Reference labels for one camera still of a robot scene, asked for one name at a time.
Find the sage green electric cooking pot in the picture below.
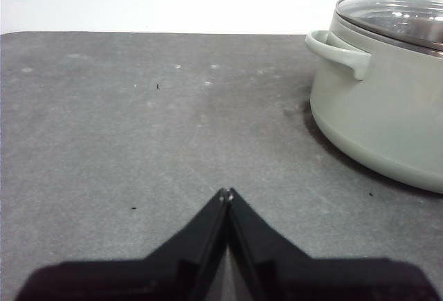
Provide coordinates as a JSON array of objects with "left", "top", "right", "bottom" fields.
[{"left": 305, "top": 0, "right": 443, "bottom": 195}]

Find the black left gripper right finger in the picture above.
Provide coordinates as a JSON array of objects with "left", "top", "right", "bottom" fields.
[{"left": 221, "top": 186, "right": 434, "bottom": 301}]

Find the glass lid with green knob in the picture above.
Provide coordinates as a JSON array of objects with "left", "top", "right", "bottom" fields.
[{"left": 336, "top": 0, "right": 443, "bottom": 53}]

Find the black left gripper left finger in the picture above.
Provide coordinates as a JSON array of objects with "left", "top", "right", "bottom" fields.
[{"left": 15, "top": 188, "right": 230, "bottom": 301}]

